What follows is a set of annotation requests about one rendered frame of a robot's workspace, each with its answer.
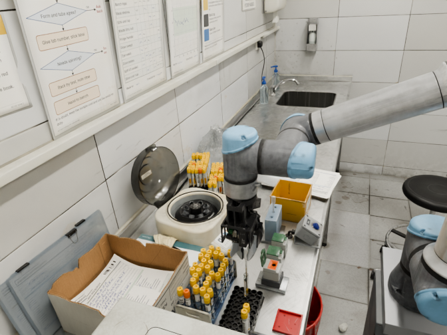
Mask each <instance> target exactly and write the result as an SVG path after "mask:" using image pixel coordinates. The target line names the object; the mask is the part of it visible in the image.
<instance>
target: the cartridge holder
mask: <svg viewBox="0 0 447 335"><path fill-rule="evenodd" d="M288 284H289V277H284V276H283V271H282V273H281V277H280V279H279V282H276V281H273V280H268V279H264V278H263V271H260V273H259V276H258V278H257V280H256V283H255V286H258V287H261V288H265V289H268V290H273V291H275V292H280V293H283V294H285V293H286V290H287V286H288Z"/></svg>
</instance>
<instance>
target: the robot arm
mask: <svg viewBox="0 0 447 335"><path fill-rule="evenodd" d="M443 108H447V61H445V62H442V63H441V65H440V66H439V67H438V69H437V70H435V71H432V72H429V73H426V74H423V75H420V76H417V77H415V78H411V79H409V80H405V81H403V82H399V83H397V84H393V85H392V86H388V87H386V88H382V89H380V90H376V91H374V92H370V93H368V94H365V95H362V96H359V97H356V98H353V99H350V100H347V101H344V102H342V103H339V104H336V105H333V106H330V107H327V108H324V109H321V110H318V111H316V112H312V113H310V114H306V115H305V114H300V113H296V114H292V115H290V116H289V117H288V118H287V119H286V120H285V121H284V123H282V125H281V128H280V132H279V134H278V136H277V138H276V140H266V139H260V138H258V137H259V136H258V135H257V130H256V129H255V128H253V127H249V126H233V127H230V128H228V129H227V130H225V131H224V133H223V135H222V155H223V175H224V177H223V182H224V192H225V196H226V201H227V205H226V210H227V215H226V217H225V219H224V220H223V222H222V224H221V225H220V226H221V236H222V243H223V242H224V240H225V238H226V239H228V240H229V241H231V242H232V246H231V251H230V257H233V256H234V255H235V254H236V253H237V255H238V256H239V258H240V259H241V260H243V251H244V249H243V248H244V247H245V248H246V247H247V245H248V247H247V250H248V253H247V261H249V260H250V259H252V257H253V256H254V254H255V252H256V250H257V248H258V246H259V244H260V242H261V240H262V238H263V234H264V230H263V222H260V217H261V216H260V215H259V214H258V213H257V211H254V209H257V208H260V207H261V198H258V197H257V187H259V186H260V183H258V182H257V175H258V174H260V175H271V176H277V177H288V178H291V179H311V178H312V177H313V175H314V171H315V162H316V154H317V147H316V145H319V144H323V143H326V142H330V141H333V140H337V139H339V138H344V137H347V136H351V135H353V134H358V133H360V132H364V131H367V130H372V129H374V128H378V127H381V126H385V125H388V124H391V123H395V122H399V121H401V120H405V119H409V118H412V117H415V116H419V115H422V114H426V113H429V112H433V111H436V110H440V109H443ZM223 228H224V236H223ZM225 228H226V229H227V234H226V230H225ZM388 289H389V292H390V293H391V295H392V297H393V298H394V299H395V300H396V301H397V302H398V303H399V304H401V305H402V306H403V307H405V308H407V309H409V310H411V311H413V312H416V313H419V314H422V315H423V316H424V317H425V318H427V319H428V320H430V321H432V322H434V323H437V324H440V325H443V326H447V214H446V217H442V216H439V215H418V216H416V217H413V218H412V219H411V220H410V223H409V225H408V227H407V233H406V238H405V242H404V246H403V250H402V255H401V259H400V262H399V263H398V264H397V266H395V268H394V269H393V270H392V271H391V273H390V275H389V278H388Z"/></svg>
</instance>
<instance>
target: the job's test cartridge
mask: <svg viewBox="0 0 447 335"><path fill-rule="evenodd" d="M281 273H282V264H281V263H279V261H275V260H272V259H266V262H265V264H264V266H263V278H264V279H268V280H273V281H276V282H279V279H280V277H281Z"/></svg>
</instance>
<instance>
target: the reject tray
mask: <svg viewBox="0 0 447 335"><path fill-rule="evenodd" d="M302 320H303V314H298V313H295V312H291V311H288V310H283V309H280V308H278V310H277V314H276V317H275V321H274V324H273V328H272V331H274V332H278V333H281V334H285V335H299V333H300V329H301V324H302Z"/></svg>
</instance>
